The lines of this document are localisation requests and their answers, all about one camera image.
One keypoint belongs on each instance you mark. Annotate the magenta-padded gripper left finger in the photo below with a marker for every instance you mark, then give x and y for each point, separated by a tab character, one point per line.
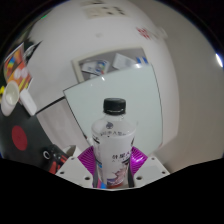
73	170

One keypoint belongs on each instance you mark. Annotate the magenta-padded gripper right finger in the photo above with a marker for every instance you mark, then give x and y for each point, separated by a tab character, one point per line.
151	170

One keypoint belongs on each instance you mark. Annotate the clear black-capped drink bottle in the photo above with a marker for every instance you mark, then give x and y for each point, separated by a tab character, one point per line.
111	150

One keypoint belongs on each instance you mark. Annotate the black and red power tool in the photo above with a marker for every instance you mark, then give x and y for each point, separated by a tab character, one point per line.
55	158

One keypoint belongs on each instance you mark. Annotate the flat round red coaster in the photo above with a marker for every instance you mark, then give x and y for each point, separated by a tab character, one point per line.
19	137

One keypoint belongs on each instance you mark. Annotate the large whiteboard on stand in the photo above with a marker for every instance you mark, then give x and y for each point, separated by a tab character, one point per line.
133	100

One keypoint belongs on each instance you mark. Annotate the flat white device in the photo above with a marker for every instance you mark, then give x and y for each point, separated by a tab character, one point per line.
28	102

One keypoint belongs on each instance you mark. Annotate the grey framed notice board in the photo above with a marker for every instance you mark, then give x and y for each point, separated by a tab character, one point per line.
110	58

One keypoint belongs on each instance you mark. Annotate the black jacket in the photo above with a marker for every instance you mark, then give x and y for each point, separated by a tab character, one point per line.
32	46

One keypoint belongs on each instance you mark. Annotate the large white wall poster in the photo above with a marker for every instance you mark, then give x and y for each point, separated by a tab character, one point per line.
100	11

